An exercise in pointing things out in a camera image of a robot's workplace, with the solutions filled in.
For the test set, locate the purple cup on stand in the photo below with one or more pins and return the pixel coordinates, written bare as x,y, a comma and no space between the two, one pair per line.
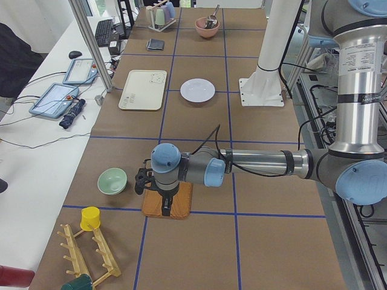
169,10

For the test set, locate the cream bear tray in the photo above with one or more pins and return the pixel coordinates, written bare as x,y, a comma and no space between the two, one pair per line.
143,90

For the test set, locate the green cup on stand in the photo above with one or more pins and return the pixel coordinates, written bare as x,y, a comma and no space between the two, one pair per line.
159,17

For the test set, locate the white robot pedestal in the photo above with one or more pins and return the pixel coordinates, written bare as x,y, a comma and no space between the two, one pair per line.
263,87

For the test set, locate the wooden cup stand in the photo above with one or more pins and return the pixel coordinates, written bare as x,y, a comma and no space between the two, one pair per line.
150,13

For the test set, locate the red cylinder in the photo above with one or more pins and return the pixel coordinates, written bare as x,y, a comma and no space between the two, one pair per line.
16,277

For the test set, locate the folded navy umbrella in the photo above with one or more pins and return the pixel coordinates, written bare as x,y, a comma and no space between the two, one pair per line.
72,114

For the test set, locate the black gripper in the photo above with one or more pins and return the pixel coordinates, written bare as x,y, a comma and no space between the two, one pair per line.
166,193

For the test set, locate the aluminium frame post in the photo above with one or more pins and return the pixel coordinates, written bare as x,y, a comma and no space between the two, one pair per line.
88,36

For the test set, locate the teach pendant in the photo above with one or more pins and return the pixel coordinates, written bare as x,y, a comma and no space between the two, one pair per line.
54,101
80,72

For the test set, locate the grey folded cloth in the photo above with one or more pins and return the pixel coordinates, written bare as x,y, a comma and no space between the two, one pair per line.
155,45

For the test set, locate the far teach pendant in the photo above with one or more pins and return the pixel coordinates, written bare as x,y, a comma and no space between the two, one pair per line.
80,72

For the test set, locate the green ceramic bowl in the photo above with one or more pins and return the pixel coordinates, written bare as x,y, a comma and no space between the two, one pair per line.
112,181

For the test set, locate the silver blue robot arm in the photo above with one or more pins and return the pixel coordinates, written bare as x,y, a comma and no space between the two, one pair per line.
352,166

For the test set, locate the metal scoop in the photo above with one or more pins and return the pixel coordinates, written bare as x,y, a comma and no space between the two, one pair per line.
211,20

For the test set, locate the white plate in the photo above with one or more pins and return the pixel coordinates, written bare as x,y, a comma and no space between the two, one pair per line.
197,90

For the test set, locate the dark green cup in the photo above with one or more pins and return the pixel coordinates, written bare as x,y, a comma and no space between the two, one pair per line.
83,282

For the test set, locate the yellow cup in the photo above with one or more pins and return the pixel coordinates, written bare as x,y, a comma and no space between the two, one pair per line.
90,218

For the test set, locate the black keyboard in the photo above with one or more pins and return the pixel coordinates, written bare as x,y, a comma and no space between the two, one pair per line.
103,32

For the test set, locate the black box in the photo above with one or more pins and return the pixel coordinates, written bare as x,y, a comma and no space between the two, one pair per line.
114,47

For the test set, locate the black computer mouse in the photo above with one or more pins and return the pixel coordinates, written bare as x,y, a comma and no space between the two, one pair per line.
74,54

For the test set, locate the brown wooden tray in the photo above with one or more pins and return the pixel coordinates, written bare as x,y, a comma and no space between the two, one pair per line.
180,208

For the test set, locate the pink bowl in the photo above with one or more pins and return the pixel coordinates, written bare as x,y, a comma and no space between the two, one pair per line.
200,26

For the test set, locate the near teach pendant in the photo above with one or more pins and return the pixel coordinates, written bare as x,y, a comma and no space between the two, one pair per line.
54,101

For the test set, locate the wooden cup rack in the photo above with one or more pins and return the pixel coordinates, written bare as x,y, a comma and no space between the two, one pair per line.
89,254

